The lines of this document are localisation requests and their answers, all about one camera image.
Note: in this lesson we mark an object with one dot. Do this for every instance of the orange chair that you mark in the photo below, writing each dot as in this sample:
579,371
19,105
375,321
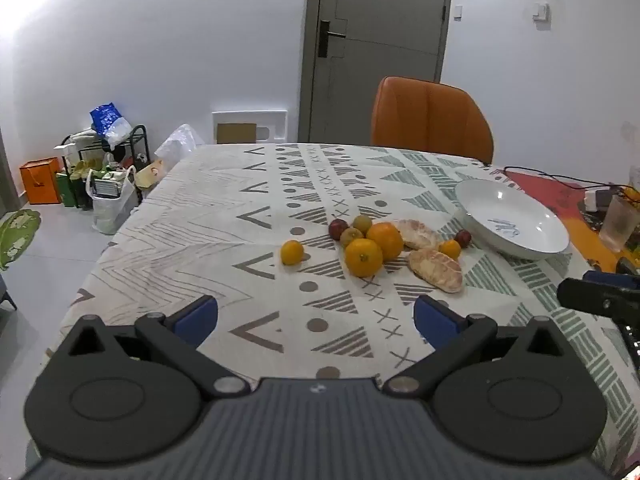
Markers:
430,117

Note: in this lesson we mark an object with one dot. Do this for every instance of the red plum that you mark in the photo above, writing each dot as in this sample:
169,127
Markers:
338,228
463,238

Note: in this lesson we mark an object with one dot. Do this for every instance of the brown cardboard piece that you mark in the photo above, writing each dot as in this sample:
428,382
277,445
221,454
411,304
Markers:
236,134

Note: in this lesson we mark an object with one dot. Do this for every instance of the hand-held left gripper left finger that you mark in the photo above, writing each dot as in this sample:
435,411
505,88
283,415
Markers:
197,319

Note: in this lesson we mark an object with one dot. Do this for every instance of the white power adapter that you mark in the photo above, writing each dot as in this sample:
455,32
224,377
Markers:
595,201

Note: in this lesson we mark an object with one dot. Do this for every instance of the clear plastic bag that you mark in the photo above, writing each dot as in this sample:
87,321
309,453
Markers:
177,142

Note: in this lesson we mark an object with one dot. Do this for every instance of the patterned tablecloth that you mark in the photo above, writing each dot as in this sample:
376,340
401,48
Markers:
225,260

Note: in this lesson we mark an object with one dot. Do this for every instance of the white plastic bag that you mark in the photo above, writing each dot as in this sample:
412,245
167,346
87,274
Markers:
107,205

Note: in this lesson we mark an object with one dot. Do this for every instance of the large orange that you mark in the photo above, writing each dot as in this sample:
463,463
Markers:
363,258
386,239

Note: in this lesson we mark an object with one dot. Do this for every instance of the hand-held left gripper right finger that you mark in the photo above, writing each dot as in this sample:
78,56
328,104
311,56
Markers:
435,321

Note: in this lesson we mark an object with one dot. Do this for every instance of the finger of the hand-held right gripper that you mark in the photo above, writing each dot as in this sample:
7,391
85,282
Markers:
602,276
590,296

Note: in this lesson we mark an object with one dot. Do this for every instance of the green paper bag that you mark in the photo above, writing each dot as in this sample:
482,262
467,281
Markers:
67,189

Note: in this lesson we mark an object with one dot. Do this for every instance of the green round fruit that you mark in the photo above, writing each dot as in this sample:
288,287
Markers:
351,235
362,223

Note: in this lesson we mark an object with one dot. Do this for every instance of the large white wall switch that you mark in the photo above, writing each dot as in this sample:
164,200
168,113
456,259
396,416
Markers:
540,10

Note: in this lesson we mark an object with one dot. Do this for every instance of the blue plastic bag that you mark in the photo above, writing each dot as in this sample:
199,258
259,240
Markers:
109,121

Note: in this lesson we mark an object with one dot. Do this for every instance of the small orange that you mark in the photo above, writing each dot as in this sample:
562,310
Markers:
292,252
450,249

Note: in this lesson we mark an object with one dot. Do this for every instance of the white framed board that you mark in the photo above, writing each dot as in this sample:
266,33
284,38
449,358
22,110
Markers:
250,127

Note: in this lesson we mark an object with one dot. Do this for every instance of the white plate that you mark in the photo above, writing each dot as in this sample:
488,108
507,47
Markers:
500,205

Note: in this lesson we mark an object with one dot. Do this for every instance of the green floor mat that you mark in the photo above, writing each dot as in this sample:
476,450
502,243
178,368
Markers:
17,235

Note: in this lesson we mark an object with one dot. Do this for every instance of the red orange paw print mat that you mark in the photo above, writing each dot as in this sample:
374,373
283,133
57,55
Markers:
550,192

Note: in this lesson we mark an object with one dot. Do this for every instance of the grey door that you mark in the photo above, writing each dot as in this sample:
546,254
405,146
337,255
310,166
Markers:
380,50

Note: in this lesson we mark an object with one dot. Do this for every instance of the black metal rack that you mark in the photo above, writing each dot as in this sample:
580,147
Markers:
137,142

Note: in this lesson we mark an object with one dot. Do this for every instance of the orange box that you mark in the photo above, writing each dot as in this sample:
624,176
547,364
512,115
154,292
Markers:
40,180

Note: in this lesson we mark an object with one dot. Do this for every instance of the clear plastic cup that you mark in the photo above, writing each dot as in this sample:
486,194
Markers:
617,222

